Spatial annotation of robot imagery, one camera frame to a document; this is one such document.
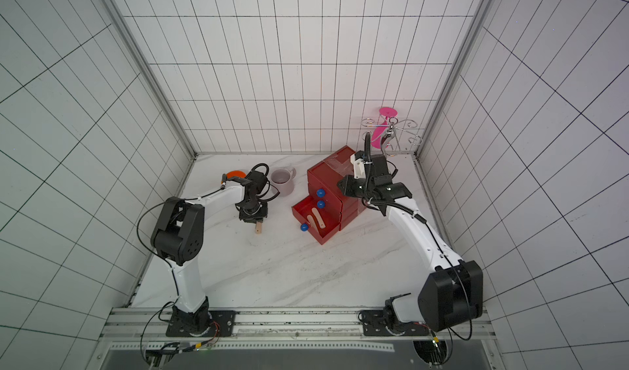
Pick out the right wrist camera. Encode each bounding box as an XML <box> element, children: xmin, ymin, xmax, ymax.
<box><xmin>350</xmin><ymin>152</ymin><xmax>371</xmax><ymax>180</ymax></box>

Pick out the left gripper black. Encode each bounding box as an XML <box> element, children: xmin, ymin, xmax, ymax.
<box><xmin>238</xmin><ymin>196</ymin><xmax>269</xmax><ymax>224</ymax></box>

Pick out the pink hourglass stand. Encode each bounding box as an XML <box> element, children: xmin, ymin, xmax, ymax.
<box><xmin>371</xmin><ymin>107</ymin><xmax>398</xmax><ymax>149</ymax></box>

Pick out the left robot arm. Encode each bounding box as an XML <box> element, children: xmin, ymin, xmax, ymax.
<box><xmin>151</xmin><ymin>163</ymin><xmax>275</xmax><ymax>334</ymax></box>

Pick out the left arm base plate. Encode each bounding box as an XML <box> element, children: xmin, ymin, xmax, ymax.
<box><xmin>165</xmin><ymin>309</ymin><xmax>237</xmax><ymax>339</ymax></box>

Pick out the red drawer cabinet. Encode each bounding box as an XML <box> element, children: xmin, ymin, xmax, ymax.
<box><xmin>306</xmin><ymin>145</ymin><xmax>374</xmax><ymax>232</ymax></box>

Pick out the silver wire rack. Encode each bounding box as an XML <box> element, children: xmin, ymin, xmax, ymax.
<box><xmin>361</xmin><ymin>118</ymin><xmax>423</xmax><ymax>155</ymax></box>

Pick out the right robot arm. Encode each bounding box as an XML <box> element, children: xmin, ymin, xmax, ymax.
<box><xmin>337</xmin><ymin>150</ymin><xmax>483</xmax><ymax>333</ymax></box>

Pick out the aluminium rail frame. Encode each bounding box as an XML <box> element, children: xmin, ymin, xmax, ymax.
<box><xmin>87</xmin><ymin>307</ymin><xmax>505</xmax><ymax>369</ymax></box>

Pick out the orange bowl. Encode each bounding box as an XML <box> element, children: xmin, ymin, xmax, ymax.
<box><xmin>226</xmin><ymin>170</ymin><xmax>247</xmax><ymax>180</ymax></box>

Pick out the mauve mug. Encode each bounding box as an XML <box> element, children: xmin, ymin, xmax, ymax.
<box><xmin>270</xmin><ymin>167</ymin><xmax>296</xmax><ymax>196</ymax></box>

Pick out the peach knife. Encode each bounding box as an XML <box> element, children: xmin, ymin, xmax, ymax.
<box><xmin>312</xmin><ymin>208</ymin><xmax>326</xmax><ymax>228</ymax></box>
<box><xmin>307</xmin><ymin>215</ymin><xmax>317</xmax><ymax>229</ymax></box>

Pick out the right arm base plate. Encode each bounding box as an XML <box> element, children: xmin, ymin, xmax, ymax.
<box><xmin>358</xmin><ymin>309</ymin><xmax>430</xmax><ymax>337</ymax></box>

